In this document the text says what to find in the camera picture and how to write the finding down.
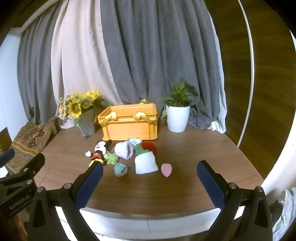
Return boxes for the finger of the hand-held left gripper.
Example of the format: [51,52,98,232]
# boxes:
[0,148,15,168]
[14,152,46,179]

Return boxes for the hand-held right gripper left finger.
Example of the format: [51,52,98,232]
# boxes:
[28,160,104,241]

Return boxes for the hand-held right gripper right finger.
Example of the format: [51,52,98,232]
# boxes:
[196,160,274,241]

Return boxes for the teal sock ball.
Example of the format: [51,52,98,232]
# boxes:
[114,163,128,177]

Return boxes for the black mouse plush toy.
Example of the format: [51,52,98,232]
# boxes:
[85,140,113,166]

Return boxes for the pink makeup sponge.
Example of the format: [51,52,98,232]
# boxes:
[161,164,173,178]

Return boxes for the white ruffled knit cloth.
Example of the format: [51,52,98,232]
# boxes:
[114,141,135,161]

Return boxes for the white paper napkin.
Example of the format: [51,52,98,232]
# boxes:
[135,152,159,174]

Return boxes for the green plush toy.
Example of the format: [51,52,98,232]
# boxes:
[135,144,152,155]

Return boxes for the orange plastic basket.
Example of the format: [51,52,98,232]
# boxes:
[97,99,160,141]

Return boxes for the red fluffy ball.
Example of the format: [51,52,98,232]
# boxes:
[140,142,158,155]

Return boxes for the brown patterned cushion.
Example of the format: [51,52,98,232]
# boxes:
[6,117,61,175]

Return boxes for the green frog toy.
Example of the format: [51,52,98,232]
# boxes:
[103,151,120,165]

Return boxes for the grey ribbed vase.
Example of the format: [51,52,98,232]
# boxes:
[77,109,97,137]

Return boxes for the sunflower bouquet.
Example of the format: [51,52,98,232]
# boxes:
[58,90,114,127]

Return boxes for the white plant pot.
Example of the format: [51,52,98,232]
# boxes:
[166,105,191,133]

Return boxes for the white crumpled cloth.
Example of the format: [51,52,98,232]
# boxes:
[271,189,296,241]

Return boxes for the grey curtain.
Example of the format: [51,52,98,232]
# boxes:
[100,0,223,133]
[17,22,61,126]

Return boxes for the green leafy plant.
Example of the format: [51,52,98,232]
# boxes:
[160,81,202,120]

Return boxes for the pale pink curtain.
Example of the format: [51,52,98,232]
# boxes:
[51,0,126,129]

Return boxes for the white hoop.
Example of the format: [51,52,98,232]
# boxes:
[237,0,255,149]

